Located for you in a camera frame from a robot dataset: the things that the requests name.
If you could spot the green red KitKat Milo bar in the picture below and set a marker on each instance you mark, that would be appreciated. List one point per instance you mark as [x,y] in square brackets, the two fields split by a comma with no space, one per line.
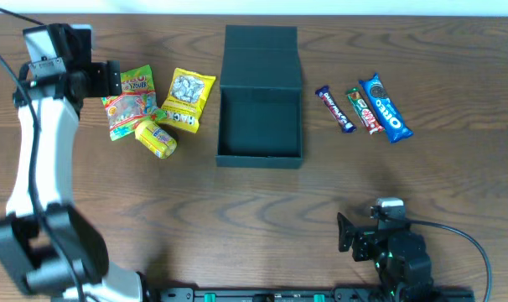
[365,114]

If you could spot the yellow Mentos gum bottle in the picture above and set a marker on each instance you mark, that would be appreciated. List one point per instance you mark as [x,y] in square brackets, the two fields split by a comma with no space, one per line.
[153,137]

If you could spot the blue Oreo cookie pack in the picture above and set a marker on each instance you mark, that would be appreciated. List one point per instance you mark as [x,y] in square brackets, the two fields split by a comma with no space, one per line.
[386,111]

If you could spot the yellow Hacks candy bag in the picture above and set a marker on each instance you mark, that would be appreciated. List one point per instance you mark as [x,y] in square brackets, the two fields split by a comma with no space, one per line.
[188,93]

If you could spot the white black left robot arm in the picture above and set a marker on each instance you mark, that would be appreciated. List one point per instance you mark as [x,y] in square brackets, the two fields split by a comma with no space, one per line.
[46,246]

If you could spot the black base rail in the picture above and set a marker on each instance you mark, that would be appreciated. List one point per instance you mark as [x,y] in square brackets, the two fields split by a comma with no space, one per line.
[342,294]

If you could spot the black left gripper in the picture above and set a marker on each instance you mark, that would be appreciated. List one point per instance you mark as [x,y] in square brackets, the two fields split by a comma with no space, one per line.
[112,77]

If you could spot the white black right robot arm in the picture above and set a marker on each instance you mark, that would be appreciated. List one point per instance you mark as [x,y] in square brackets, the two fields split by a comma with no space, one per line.
[399,255]

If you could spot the purple Dairy Milk bar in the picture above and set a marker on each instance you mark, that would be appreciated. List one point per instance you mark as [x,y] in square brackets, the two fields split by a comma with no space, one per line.
[344,122]

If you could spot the dark green open box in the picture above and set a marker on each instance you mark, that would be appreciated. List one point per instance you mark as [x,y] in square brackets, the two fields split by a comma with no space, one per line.
[261,91]

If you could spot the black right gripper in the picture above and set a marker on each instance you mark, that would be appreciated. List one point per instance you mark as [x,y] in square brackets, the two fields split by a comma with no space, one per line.
[360,243]

